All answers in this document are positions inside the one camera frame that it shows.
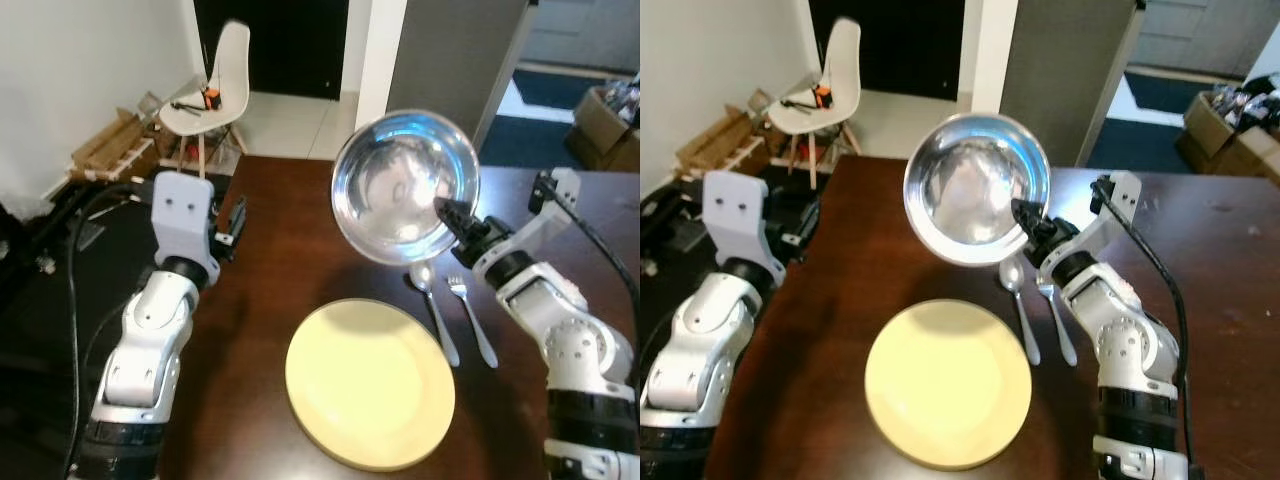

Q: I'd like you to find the cardboard box with clutter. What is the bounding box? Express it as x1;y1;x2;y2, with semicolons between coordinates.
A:
564;82;641;173
1174;80;1280;181

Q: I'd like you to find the shiny steel bowl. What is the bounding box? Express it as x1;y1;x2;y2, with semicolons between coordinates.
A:
902;111;1052;268
330;109;482;267

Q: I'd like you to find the silver metal spoon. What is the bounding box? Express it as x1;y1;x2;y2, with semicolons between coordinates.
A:
407;261;462;369
997;261;1042;367

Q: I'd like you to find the silver metal fork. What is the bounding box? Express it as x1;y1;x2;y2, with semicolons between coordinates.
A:
445;274;500;370
1035;279;1080;368

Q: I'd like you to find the white plastic chair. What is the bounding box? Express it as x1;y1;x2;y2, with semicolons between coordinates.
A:
158;21;252;181
766;19;862;191

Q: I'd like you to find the round yellow plate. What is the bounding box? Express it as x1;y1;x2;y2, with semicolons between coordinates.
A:
284;297;458;472
864;299;1034;472

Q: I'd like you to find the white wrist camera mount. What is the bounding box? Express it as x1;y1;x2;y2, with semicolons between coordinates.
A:
1075;171;1144;273
702;169;788;289
505;167;583;273
151;171;222;288

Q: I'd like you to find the grey partition panel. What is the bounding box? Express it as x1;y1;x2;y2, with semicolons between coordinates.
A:
998;0;1147;168
384;0;532;153

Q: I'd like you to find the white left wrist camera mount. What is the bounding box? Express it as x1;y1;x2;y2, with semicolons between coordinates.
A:
702;169;788;289
151;171;222;288

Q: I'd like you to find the dark blue floor mat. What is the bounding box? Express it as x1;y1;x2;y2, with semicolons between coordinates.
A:
1088;70;1206;173
478;67;603;169

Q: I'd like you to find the dark brown wooden table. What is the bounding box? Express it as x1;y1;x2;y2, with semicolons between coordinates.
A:
700;155;1280;480
150;155;641;480

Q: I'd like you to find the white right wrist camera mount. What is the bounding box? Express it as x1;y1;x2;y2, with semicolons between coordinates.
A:
505;167;583;273
1075;171;1144;273

